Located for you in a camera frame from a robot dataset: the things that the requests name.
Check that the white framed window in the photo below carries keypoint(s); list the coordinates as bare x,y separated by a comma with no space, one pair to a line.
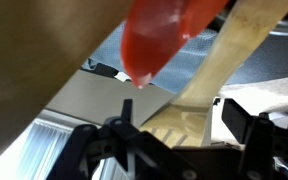
44,146

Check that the red silicone spatula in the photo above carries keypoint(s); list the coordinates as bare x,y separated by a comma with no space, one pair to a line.
150,43

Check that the wide wooden spatula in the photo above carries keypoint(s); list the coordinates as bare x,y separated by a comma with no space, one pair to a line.
34,50

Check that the slotted wooden spoon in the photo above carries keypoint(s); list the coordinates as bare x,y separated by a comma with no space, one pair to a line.
224,56

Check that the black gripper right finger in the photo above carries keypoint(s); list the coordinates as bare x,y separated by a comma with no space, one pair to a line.
270,150

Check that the blue grey towel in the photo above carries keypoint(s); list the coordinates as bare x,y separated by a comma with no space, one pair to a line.
184,63

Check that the orange red silicone utensil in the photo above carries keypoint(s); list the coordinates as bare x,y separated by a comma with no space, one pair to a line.
205,16

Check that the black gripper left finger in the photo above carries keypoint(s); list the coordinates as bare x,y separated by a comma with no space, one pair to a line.
117,146

